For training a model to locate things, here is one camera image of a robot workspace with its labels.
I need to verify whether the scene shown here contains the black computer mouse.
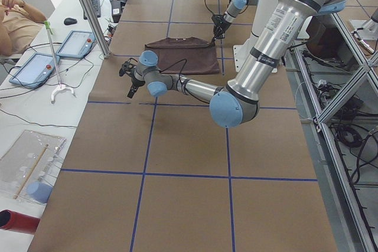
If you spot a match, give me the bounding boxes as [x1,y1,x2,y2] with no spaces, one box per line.
[64,17,77,25]

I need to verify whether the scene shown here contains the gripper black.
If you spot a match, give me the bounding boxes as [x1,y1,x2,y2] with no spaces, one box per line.
[127,74,145,98]
[208,19,231,47]

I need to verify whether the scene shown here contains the black box white label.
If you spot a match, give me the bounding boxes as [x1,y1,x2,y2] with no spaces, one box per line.
[111,0,122,23]

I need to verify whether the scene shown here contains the person in beige shirt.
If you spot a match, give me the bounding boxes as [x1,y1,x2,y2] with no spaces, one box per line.
[1,0,47,56]

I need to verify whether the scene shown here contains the aluminium frame post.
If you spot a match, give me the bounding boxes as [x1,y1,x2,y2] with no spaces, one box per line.
[79,0,110,58]

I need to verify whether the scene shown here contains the wooden stick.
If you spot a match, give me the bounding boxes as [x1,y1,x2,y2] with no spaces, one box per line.
[13,144,48,199]

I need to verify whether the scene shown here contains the red cylinder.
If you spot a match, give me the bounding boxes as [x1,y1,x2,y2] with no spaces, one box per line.
[1,210,40,234]

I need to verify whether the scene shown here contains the dark brown t-shirt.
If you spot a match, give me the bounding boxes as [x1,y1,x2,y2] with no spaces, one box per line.
[145,37,220,75]

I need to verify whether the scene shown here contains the black keyboard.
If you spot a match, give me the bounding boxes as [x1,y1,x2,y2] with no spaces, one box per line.
[90,0,101,18]

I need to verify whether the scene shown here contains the clear plastic bag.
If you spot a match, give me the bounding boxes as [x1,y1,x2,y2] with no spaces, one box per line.
[1,130,66,204]

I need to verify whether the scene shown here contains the far teach pendant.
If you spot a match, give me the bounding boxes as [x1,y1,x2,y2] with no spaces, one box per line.
[56,30,96,59]

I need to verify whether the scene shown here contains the teach pendant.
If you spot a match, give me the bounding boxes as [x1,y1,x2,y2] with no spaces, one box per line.
[56,30,96,59]
[9,53,55,89]

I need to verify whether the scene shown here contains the near teach pendant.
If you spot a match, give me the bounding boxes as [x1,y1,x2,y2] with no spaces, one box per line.
[9,53,55,89]

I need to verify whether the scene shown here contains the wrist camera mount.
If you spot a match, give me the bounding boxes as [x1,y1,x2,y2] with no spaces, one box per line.
[211,14,226,27]
[119,60,136,77]

